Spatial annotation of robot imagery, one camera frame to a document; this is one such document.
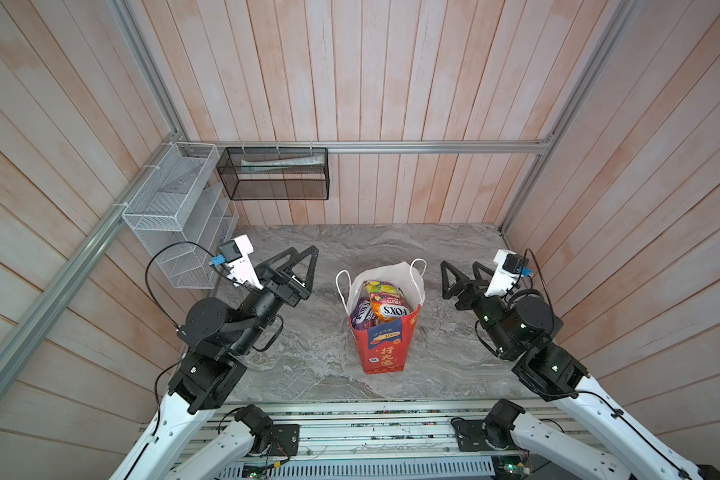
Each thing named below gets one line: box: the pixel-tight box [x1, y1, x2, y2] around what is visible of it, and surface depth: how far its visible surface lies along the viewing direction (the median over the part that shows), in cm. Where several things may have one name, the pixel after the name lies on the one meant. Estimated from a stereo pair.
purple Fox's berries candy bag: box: [350, 298, 376, 330], surface depth 77 cm
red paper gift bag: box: [335, 258, 427, 375], surface depth 74 cm
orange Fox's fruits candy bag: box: [364, 280, 413, 325], surface depth 78 cm
